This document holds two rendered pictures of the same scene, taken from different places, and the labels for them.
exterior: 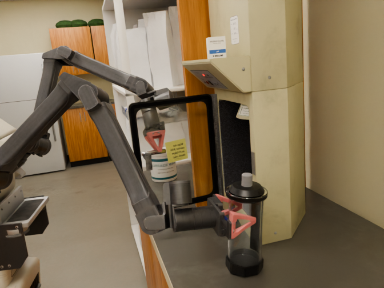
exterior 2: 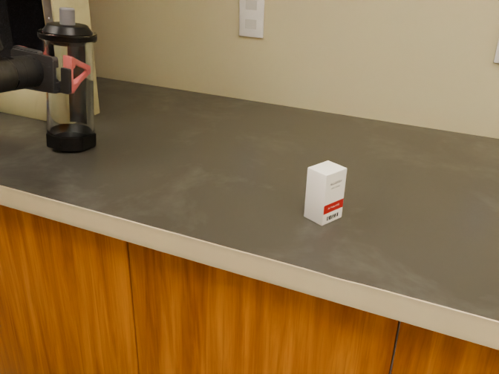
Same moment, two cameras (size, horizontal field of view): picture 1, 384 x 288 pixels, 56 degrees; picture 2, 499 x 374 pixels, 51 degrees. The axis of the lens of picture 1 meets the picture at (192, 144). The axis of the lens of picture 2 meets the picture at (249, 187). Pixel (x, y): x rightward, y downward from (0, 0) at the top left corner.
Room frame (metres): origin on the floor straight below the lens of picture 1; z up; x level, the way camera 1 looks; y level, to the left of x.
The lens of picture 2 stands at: (-0.03, 0.45, 1.34)
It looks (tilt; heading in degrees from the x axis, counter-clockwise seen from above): 26 degrees down; 309
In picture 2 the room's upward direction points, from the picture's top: 2 degrees clockwise
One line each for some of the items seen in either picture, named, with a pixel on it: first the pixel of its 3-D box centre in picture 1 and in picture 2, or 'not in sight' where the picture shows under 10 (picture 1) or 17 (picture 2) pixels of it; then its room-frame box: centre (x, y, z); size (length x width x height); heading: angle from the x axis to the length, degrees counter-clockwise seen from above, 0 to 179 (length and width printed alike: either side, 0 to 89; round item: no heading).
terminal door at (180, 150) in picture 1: (176, 154); not in sight; (1.26, 0.06, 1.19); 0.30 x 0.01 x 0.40; 110
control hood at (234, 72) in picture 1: (212, 75); not in sight; (1.16, -0.08, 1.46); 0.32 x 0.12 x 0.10; 15
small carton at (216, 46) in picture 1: (216, 47); not in sight; (1.11, -0.10, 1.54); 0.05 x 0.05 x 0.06; 3
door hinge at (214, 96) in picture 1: (217, 147); not in sight; (1.31, -0.09, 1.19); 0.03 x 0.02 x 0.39; 15
